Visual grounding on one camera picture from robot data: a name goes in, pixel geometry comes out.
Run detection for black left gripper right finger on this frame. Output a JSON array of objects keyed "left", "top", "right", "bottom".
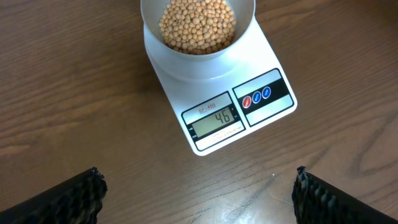
[{"left": 292, "top": 166, "right": 397, "bottom": 224}]

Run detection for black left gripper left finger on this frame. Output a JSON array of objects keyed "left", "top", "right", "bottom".
[{"left": 1, "top": 167, "right": 108, "bottom": 224}]

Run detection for white digital kitchen scale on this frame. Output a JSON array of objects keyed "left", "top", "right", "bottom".
[{"left": 144, "top": 19, "right": 297, "bottom": 156}]

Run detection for grey plastic bowl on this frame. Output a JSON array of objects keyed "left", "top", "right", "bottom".
[{"left": 141, "top": 0, "right": 264, "bottom": 64}]

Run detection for soybeans in bowl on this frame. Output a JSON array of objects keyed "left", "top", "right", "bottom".
[{"left": 158, "top": 0, "right": 236, "bottom": 55}]

